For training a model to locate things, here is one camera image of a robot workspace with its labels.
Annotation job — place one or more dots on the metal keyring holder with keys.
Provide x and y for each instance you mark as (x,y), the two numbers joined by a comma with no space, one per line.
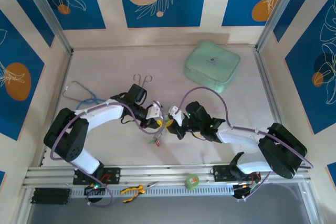
(157,142)

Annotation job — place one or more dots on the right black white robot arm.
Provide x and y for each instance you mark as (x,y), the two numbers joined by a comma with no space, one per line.
(278,150)

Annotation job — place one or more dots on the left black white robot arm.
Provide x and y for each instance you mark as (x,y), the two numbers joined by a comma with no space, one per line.
(71,140)

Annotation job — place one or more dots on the metal forceps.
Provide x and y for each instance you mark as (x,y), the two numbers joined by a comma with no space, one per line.
(143,78)

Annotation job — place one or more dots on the green tape roll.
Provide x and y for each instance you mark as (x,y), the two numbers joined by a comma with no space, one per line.
(192,181)

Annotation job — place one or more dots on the mint green zip case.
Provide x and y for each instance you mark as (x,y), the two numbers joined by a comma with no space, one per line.
(210,61)

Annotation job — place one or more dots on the blue stethoscope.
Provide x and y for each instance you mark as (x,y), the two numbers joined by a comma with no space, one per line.
(76,85)

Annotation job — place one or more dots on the grey metal sheet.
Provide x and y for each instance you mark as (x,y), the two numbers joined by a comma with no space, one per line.
(183,211)

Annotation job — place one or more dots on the black box stack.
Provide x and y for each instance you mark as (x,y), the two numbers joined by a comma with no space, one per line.
(51,195)

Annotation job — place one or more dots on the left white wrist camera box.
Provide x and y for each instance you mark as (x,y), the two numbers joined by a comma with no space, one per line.
(153,110)

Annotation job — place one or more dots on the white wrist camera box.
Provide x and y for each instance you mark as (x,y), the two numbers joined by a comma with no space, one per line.
(153,110)
(176,115)

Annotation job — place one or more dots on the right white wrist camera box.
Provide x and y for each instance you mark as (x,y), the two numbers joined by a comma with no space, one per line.
(176,115)

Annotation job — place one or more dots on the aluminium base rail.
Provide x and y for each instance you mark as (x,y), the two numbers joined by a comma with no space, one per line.
(162,172)

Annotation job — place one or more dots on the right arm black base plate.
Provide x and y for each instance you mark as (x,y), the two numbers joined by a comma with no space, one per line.
(220,172)

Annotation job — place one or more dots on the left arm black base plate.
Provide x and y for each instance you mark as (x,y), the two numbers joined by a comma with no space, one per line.
(113,175)

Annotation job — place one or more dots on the aluminium table side rail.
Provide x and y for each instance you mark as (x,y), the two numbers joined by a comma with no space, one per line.
(56,90)
(265,77)

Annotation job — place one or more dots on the aluminium frame post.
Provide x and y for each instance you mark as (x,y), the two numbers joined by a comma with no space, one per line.
(275,11)
(47,11)

